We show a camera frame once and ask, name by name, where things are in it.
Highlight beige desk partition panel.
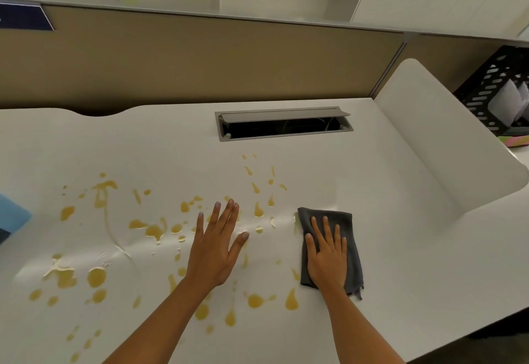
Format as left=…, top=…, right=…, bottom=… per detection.
left=0, top=0, right=529, bottom=117

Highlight person's left hand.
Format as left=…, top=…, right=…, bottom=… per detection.
left=183, top=199, right=250, bottom=294

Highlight person's right hand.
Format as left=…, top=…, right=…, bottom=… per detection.
left=305, top=216, right=348, bottom=292

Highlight person's left forearm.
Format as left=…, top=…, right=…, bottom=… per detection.
left=102, top=278, right=216, bottom=364

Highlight dark blue label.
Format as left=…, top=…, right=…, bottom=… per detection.
left=0, top=1, right=55, bottom=32

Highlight yellow liquid spill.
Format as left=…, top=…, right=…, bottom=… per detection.
left=28, top=153, right=301, bottom=363

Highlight light blue object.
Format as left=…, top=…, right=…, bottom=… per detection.
left=0, top=193, right=33, bottom=245

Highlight dark grey cleaning cloth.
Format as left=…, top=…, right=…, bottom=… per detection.
left=297, top=207, right=365, bottom=301

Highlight person's right forearm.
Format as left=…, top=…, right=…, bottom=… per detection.
left=319, top=286, right=406, bottom=364

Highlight white rounded side divider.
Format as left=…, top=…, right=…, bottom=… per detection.
left=373, top=58, right=529, bottom=216

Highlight grey desk cable box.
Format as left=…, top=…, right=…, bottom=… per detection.
left=214, top=106, right=354, bottom=142

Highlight white papers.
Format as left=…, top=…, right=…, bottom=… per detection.
left=487, top=79, right=529, bottom=127

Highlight black mesh desk organizer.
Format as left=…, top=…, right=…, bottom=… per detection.
left=453, top=45, right=529, bottom=138

